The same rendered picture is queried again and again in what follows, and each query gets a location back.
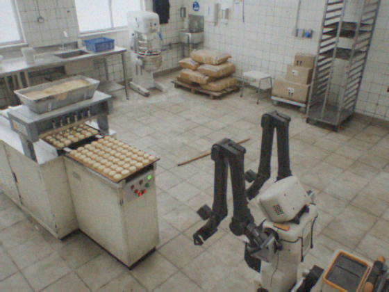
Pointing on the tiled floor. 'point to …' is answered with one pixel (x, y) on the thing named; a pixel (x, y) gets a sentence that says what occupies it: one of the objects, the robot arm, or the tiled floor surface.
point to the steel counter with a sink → (76, 65)
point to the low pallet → (205, 89)
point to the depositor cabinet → (40, 183)
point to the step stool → (258, 82)
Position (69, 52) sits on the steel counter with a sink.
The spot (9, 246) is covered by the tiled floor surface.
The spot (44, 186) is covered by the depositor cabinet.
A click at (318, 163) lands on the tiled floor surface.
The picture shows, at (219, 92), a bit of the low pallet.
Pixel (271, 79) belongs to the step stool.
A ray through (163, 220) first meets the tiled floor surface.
